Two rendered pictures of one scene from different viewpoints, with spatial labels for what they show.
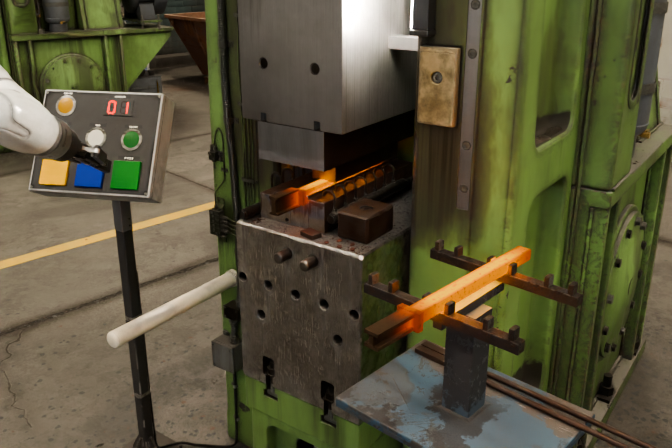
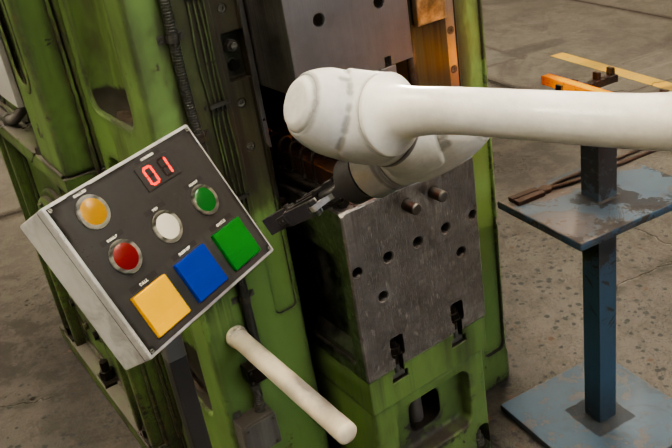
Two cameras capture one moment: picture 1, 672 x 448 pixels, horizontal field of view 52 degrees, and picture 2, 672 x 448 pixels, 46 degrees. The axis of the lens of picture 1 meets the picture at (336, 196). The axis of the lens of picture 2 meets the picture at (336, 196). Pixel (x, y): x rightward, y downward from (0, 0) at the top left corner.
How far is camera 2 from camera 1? 190 cm
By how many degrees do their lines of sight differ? 61
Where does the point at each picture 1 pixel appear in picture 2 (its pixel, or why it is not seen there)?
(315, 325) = (440, 256)
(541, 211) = not seen: hidden behind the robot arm
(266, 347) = (392, 327)
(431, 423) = (622, 207)
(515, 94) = not seen: outside the picture
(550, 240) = not seen: hidden behind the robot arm
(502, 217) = (480, 77)
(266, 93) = (327, 53)
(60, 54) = not seen: outside the picture
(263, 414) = (391, 407)
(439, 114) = (436, 10)
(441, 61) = not seen: outside the picture
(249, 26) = not seen: outside the picture
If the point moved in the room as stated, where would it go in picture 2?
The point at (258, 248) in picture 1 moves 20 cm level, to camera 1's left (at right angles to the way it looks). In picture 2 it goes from (373, 225) to (342, 274)
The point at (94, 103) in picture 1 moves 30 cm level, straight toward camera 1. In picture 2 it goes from (125, 184) to (307, 159)
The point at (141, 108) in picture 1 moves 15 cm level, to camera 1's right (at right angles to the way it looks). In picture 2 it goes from (181, 155) to (220, 123)
